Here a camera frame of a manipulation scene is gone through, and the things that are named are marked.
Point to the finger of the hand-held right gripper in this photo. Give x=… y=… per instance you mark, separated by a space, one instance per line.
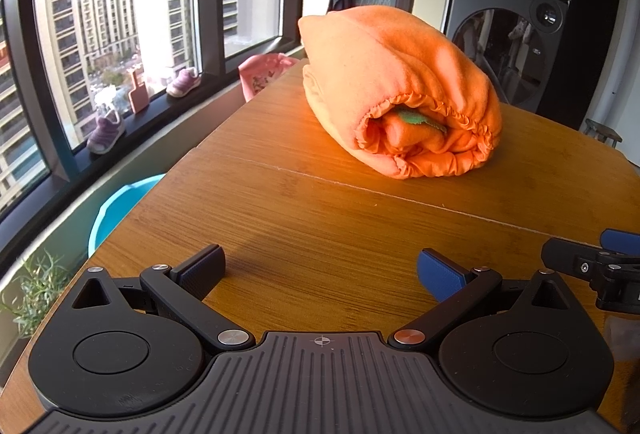
x=622 y=239
x=567 y=256

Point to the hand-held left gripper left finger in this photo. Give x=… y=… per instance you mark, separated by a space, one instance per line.
x=202 y=266

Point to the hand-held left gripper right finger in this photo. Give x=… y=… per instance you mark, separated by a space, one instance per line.
x=440 y=275

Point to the orange pumpkin costume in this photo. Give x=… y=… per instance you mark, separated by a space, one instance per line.
x=390 y=88

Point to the blue plastic basin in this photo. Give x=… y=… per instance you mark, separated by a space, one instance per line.
x=117 y=214

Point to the small wooden stool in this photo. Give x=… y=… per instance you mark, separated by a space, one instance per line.
x=602 y=131

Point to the purple child shoe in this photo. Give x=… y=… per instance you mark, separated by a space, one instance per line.
x=105 y=133

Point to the green potted plant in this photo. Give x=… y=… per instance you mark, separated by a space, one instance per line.
x=35 y=286

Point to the pink toy shovel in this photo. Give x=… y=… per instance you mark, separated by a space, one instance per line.
x=136 y=93

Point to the pink child shoe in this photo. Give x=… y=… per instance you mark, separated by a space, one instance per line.
x=185 y=81

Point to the pink cloth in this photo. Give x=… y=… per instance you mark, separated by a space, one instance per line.
x=262 y=73

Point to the grey washing machine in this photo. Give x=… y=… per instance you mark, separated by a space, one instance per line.
x=500 y=43

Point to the black framed window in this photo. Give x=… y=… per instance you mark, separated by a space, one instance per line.
x=125 y=13

